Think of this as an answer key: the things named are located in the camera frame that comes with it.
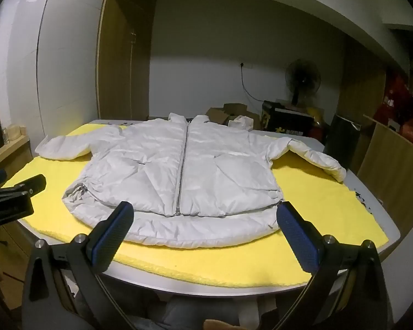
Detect wooden cabinet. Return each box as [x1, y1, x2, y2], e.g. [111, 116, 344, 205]
[337, 38, 388, 124]

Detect white tissue pack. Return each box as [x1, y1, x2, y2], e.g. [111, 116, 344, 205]
[229, 115, 254, 131]

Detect wooden side counter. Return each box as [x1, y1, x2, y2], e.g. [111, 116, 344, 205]
[0, 134, 33, 181]

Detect black box with yellow print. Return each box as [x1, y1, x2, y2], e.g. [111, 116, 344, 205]
[262, 100, 326, 138]

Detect black power cable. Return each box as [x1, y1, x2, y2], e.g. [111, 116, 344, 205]
[240, 65, 265, 103]

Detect brown wooden door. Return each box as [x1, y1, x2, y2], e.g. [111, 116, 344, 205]
[97, 0, 158, 122]

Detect pile of red packages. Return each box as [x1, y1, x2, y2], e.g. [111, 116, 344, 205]
[382, 72, 413, 138]

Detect wooden panel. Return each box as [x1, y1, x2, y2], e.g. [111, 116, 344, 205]
[358, 114, 413, 229]

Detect yellow round object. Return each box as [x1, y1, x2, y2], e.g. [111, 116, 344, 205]
[307, 106, 326, 125]

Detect yellow blanket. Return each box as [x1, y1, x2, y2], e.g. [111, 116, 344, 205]
[0, 122, 389, 288]

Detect cardboard box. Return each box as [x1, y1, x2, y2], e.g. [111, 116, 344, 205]
[224, 103, 249, 116]
[246, 111, 263, 130]
[206, 107, 228, 124]

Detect white puffer jacket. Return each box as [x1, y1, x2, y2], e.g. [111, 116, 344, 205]
[34, 112, 347, 249]

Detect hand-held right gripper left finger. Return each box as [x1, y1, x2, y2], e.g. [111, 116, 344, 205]
[21, 201, 135, 330]

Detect black standing fan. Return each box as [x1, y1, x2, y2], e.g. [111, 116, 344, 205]
[285, 59, 321, 105]

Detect black cylindrical bin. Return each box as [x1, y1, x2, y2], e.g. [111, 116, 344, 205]
[325, 113, 361, 172]

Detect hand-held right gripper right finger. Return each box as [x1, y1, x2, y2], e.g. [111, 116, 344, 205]
[276, 201, 389, 330]

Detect clear jars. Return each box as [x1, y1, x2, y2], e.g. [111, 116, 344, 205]
[2, 124, 26, 144]

